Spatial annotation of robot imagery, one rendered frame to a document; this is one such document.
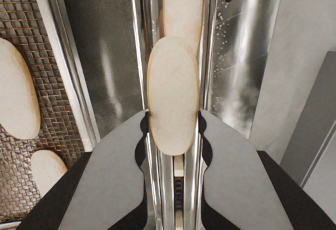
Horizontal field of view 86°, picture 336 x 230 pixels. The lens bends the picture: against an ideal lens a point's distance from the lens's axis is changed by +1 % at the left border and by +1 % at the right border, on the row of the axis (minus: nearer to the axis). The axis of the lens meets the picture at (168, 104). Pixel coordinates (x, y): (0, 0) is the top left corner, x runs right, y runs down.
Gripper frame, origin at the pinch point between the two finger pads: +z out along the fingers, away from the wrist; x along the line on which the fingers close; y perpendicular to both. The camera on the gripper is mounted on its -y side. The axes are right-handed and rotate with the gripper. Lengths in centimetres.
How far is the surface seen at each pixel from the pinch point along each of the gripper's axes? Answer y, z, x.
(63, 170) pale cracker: 9.8, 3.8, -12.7
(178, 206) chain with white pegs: 26.2, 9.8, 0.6
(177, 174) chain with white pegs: 14.0, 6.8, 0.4
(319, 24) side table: -4.2, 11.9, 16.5
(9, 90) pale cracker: -0.5, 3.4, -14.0
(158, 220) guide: 26.7, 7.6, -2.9
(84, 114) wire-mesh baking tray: 2.7, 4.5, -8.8
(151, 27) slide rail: -4.6, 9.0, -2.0
